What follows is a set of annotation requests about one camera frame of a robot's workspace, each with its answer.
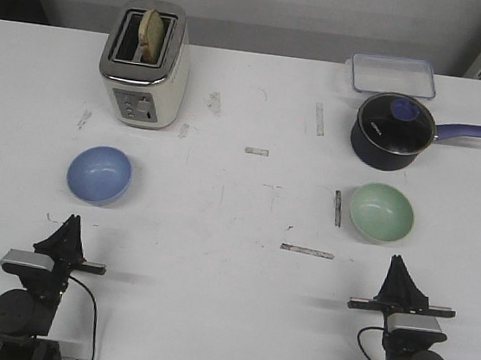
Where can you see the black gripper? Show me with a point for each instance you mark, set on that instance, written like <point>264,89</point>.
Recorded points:
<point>409,295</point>
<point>50,288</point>

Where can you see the blue plastic bowl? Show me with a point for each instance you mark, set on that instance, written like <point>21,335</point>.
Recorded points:
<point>99,175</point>

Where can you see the green plastic bowl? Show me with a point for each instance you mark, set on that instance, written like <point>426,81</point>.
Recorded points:
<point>381,213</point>

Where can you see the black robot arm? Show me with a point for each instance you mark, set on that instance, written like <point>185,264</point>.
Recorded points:
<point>420,355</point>
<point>27,313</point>

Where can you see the dark blue saucepan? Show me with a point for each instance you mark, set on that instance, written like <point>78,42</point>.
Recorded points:
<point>380,159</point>

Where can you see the glass lid with blue knob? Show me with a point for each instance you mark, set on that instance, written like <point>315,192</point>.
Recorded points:
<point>396,123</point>

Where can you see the cream and chrome toaster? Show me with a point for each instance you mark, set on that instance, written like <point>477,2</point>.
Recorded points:
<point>146,95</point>

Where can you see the clear plastic food container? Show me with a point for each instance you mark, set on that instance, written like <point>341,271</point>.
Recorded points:
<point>375,73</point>

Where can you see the toast slice in toaster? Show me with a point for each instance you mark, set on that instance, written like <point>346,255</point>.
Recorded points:
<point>151,35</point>

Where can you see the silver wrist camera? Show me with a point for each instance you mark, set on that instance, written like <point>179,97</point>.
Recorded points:
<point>414,326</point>
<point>26,263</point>

